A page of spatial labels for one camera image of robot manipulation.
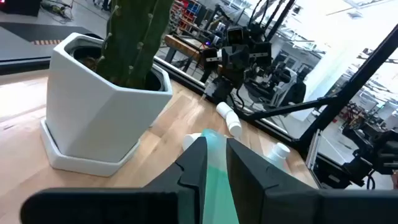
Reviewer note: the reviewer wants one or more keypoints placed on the black idle robot arm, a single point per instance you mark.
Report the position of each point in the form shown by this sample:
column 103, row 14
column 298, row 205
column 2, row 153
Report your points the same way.
column 379, row 152

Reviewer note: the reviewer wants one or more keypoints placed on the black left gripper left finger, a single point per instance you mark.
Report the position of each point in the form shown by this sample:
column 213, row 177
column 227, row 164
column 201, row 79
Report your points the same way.
column 124, row 205

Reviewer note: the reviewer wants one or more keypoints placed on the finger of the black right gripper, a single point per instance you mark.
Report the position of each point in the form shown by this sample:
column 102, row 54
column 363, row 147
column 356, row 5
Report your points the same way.
column 261, row 53
column 211, row 58

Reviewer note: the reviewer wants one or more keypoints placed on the wooden workbench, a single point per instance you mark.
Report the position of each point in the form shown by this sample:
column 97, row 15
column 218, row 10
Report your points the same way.
column 180, row 46

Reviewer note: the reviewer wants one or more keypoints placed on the black mat with hazard stripes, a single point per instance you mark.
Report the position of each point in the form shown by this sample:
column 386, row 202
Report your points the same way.
column 31, row 31

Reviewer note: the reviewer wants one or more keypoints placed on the white plastic pill bottle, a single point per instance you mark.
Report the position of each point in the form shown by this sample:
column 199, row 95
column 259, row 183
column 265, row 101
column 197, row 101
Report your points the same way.
column 234, row 126
column 224, row 109
column 280, row 150

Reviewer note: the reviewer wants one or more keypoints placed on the green cactus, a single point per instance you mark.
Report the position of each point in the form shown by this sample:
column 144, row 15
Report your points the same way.
column 133, row 40

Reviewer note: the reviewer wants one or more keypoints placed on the silver aluminium extrusion bar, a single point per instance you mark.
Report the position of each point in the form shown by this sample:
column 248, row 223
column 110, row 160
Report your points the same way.
column 312, row 155

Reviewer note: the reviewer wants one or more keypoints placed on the shelf with coloured bins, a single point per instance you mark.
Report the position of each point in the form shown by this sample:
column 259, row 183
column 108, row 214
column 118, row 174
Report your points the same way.
column 186, row 14

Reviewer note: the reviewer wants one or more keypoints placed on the white hexagonal planter pot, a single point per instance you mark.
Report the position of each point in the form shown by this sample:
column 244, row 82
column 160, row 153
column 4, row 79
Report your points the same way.
column 102, row 124

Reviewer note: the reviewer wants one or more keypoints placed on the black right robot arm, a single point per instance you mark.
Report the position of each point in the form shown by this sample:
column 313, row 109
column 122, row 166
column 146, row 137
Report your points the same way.
column 224, row 87

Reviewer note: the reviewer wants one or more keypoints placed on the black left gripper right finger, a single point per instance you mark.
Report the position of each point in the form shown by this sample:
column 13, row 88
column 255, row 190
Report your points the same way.
column 295, row 208

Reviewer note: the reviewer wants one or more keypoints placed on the black box with red light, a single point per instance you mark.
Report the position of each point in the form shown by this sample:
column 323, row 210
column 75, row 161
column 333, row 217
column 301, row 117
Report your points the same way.
column 18, row 7

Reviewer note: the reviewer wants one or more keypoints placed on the teal translucent plastic basket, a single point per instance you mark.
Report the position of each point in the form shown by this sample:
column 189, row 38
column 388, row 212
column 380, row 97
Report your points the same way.
column 217, row 174

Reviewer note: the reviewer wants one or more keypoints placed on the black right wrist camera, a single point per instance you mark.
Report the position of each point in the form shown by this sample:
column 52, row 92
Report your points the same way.
column 235, row 35

